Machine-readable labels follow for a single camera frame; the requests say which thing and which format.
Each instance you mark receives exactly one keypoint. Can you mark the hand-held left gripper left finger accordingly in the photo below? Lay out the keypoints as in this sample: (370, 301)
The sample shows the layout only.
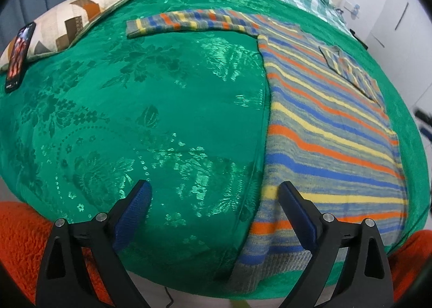
(132, 212)

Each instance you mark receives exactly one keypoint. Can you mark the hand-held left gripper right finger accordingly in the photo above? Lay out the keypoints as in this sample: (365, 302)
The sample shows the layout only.
(300, 217)

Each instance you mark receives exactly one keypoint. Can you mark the striped knit sweater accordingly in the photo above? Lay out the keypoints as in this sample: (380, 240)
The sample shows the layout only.
(324, 132)

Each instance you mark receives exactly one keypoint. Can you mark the green patterned blanket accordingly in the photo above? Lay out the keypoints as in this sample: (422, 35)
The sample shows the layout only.
(152, 109)

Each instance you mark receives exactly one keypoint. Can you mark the light green object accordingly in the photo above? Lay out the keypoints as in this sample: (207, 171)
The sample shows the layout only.
(238, 304)

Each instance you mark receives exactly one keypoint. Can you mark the dark nightstand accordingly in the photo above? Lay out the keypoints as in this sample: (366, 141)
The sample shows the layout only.
(359, 40)

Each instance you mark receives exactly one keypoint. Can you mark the black smartphone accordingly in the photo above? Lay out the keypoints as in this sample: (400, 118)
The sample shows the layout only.
(19, 55)

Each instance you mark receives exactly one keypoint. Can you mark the brown patchwork cushion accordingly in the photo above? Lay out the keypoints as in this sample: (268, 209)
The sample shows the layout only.
(67, 21)

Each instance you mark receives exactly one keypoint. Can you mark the white wardrobe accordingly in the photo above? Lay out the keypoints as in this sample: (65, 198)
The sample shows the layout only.
(395, 24)

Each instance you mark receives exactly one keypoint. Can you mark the white wall socket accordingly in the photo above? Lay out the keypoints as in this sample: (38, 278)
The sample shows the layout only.
(353, 9)

